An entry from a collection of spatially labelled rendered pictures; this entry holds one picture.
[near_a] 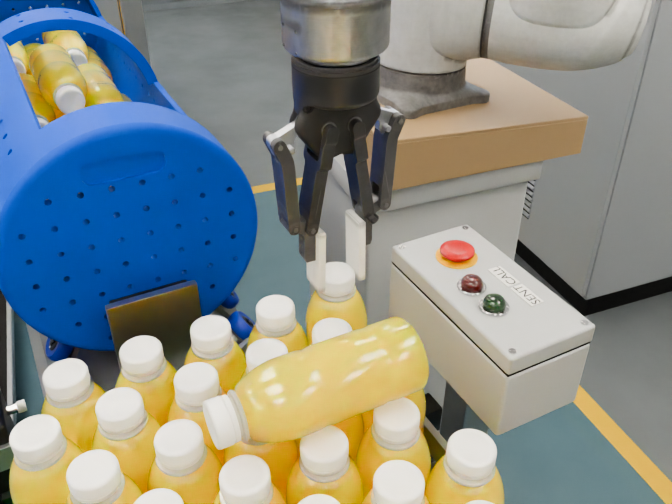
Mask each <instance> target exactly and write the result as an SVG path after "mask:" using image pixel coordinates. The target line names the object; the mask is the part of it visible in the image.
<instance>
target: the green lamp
mask: <svg viewBox="0 0 672 504"><path fill-rule="evenodd" d="M482 305H483V307H484V308H485V309H486V310H488V311H491V312H501V311H503V310H504V309H505V308H506V300H505V298H504V297H503V296H502V295H500V294H497V293H490V294H487V295H486V296H485V297H484V299H483V302H482Z"/></svg>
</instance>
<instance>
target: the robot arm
mask: <svg viewBox="0 0 672 504"><path fill-rule="evenodd" d="M651 4H652V0H280V7H281V29H282V45H283V47H284V48H285V50H286V51H287V52H289V53H290V54H291V55H292V57H291V66H292V92H293V100H294V107H293V111H292V113H291V115H290V118H289V124H288V125H286V126H285V127H283V128H282V129H280V130H279V131H277V132H276V133H274V132H273V131H266V132H265V133H264V135H263V141H264V143H265V145H266V147H267V148H268V150H269V152H270V154H271V158H272V166H273V175H274V183H275V191H276V199H277V208H278V216H279V221H280V222H281V224H282V225H283V226H284V227H285V228H286V230H287V231H288V232H289V233H290V234H291V235H297V234H299V253H300V255H301V256H302V258H303V259H304V260H305V261H306V262H307V279H308V280H309V282H310V283H311V284H312V285H313V286H314V288H315V289H316V290H317V291H318V293H323V292H325V279H326V233H325V232H324V231H323V230H322V229H321V228H320V227H319V224H320V218H321V212H322V206H323V200H324V194H325V188H326V182H327V177H328V171H329V170H331V169H332V164H333V159H334V157H336V156H338V155H340V154H343V156H344V162H345V167H346V173H347V179H348V184H349V190H350V195H351V201H352V206H353V208H354V209H355V212H354V211H353V210H352V209H348V210H346V211H345V219H346V264H348V265H350V266H351V267H352V268H353V269H354V271H355V277H356V278H357V279H358V280H359V281H361V280H364V279H365V246H366V245H369V244H370V243H371V241H372V224H375V223H376V222H377V221H378V219H379V216H378V215H377V214H376V212H378V211H379V210H387V209H388V208H389V207H390V205H391V198H392V189H393V180H394V171H395V162H396V152H397V143H398V138H399V135H400V133H401V131H402V128H403V126H404V123H405V120H406V119H416V118H418V117H420V116H422V115H425V114H430V113H434V112H439V111H443V110H448V109H452V108H457V107H461V106H466V105H471V104H482V103H487V102H489V98H490V92H489V91H487V90H486V89H483V88H480V87H478V86H476V85H473V84H471V83H469V82H468V81H466V80H465V76H466V63H467V60H471V59H479V58H484V59H490V60H495V61H498V62H502V63H506V64H511V65H516V66H522V67H529V68H536V69H545V70H557V71H581V70H590V69H596V68H601V67H605V66H609V65H613V64H616V63H618V62H619V61H621V59H624V58H626V57H628V56H629V55H631V54H632V53H633V51H634V50H635V48H636V46H637V44H638V42H639V40H640V38H641V36H642V33H643V31H644V28H645V25H646V22H647V19H648V16H649V12H650V9H651ZM379 103H380V104H382V105H384V106H385V107H384V108H383V107H381V106H380V104H379ZM373 126H375V129H374V135H373V146H372V157H371V169H370V178H369V171H368V165H367V159H368V158H369V157H368V150H367V143H366V138H367V136H368V134H369V133H370V131H371V130H372V128H373ZM297 137H299V138H300V139H301V140H302V141H303V142H304V144H305V147H304V159H305V165H304V171H303V178H302V185H301V191H300V198H299V201H298V191H297V181H296V171H295V163H294V160H293V157H292V155H291V154H294V153H295V143H294V142H295V139H296V138H297Z"/></svg>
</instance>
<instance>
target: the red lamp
mask: <svg viewBox="0 0 672 504"><path fill-rule="evenodd" d="M460 285H461V287H462V288H463V289H464V290H466V291H470V292H477V291H480V290H481V289H482V288H483V280H482V278H481V277H479V276H478V275H476V274H467V275H465V276H463V277H462V280H461V284H460Z"/></svg>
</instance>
